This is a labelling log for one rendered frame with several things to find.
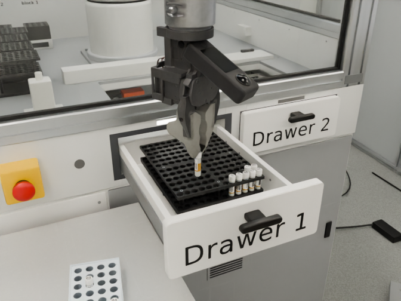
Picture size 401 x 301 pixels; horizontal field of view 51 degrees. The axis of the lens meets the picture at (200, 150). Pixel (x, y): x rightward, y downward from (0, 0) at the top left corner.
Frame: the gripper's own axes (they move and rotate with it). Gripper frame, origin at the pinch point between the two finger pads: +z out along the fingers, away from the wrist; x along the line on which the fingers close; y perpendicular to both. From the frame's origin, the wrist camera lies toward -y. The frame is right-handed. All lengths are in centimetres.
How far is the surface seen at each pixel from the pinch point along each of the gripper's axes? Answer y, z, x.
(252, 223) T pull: -12.6, 7.1, 3.6
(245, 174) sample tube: -4.1, 7.3, -8.5
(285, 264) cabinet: 1, 60, -47
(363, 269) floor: -11, 98, -105
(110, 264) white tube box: 8.7, 19.1, 14.6
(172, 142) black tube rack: 16.9, 8.5, -12.3
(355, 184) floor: 15, 98, -172
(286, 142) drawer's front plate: 3.1, 15.5, -40.9
